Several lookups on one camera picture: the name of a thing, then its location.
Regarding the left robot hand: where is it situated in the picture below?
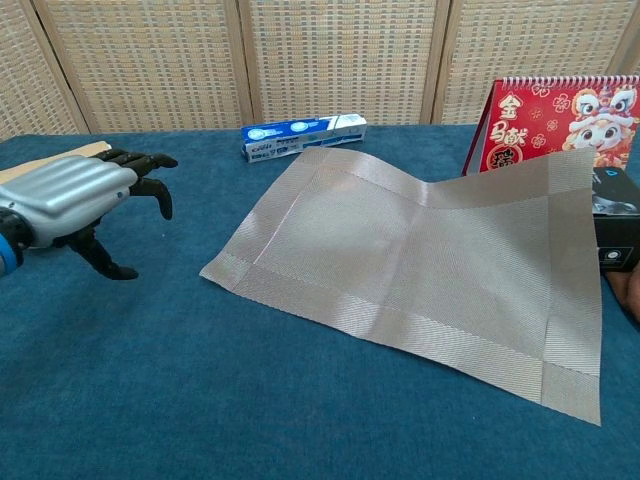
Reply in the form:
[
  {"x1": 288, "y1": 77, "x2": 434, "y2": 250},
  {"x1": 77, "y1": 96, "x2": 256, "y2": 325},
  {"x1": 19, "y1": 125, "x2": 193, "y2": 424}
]
[{"x1": 0, "y1": 148, "x2": 180, "y2": 281}]

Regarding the brown woven placemat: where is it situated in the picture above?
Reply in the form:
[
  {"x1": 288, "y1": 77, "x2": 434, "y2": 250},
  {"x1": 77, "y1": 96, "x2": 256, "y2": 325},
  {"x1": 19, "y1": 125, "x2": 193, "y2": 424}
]
[{"x1": 198, "y1": 144, "x2": 603, "y2": 428}]

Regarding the tan spiral notebook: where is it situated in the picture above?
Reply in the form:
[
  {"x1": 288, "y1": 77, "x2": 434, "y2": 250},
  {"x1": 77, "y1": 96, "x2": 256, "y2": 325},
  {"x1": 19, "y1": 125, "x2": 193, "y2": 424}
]
[{"x1": 0, "y1": 140, "x2": 114, "y2": 186}]

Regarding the woven rattan folding screen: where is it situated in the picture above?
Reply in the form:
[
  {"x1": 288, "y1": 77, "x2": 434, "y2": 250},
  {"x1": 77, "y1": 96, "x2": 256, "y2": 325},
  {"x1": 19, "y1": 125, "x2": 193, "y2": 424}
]
[{"x1": 0, "y1": 0, "x2": 640, "y2": 143}]

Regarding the blue tablecloth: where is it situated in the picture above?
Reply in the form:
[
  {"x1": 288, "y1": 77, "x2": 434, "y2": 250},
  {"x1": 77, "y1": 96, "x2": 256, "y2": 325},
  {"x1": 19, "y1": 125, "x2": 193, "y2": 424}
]
[{"x1": 0, "y1": 123, "x2": 640, "y2": 480}]

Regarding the blue white toothpaste box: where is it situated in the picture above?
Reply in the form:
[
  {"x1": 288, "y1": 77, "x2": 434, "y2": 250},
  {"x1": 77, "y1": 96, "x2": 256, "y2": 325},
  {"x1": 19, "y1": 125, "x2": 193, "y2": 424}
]
[{"x1": 240, "y1": 112, "x2": 368, "y2": 164}]

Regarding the red desk calendar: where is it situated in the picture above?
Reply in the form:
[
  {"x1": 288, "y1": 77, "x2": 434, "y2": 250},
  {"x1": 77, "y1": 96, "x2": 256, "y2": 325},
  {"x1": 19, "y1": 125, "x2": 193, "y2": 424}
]
[{"x1": 461, "y1": 74, "x2": 640, "y2": 175}]

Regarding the black cardboard box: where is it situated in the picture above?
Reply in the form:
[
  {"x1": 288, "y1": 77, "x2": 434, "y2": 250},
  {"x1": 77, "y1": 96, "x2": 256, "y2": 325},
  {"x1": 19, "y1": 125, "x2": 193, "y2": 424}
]
[{"x1": 589, "y1": 167, "x2": 640, "y2": 275}]

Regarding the brown cloth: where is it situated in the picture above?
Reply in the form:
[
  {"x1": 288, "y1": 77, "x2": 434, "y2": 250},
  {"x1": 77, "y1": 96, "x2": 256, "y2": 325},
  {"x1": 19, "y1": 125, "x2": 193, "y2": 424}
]
[{"x1": 602, "y1": 264, "x2": 640, "y2": 321}]

